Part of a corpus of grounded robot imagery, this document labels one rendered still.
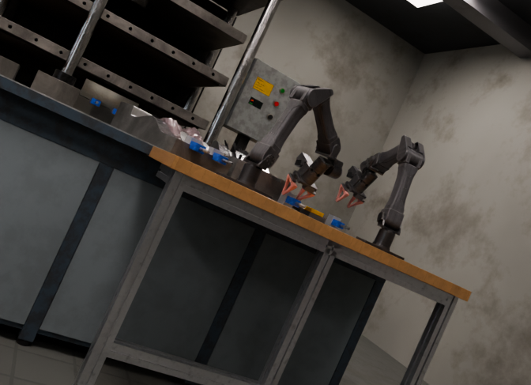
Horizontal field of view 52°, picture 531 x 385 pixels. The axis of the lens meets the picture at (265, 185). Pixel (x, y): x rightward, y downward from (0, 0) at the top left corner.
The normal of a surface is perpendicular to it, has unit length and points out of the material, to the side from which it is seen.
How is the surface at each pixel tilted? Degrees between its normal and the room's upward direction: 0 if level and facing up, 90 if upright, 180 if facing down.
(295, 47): 90
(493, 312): 90
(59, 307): 90
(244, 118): 90
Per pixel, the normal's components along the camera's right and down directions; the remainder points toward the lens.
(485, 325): -0.83, -0.40
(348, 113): 0.36, 0.14
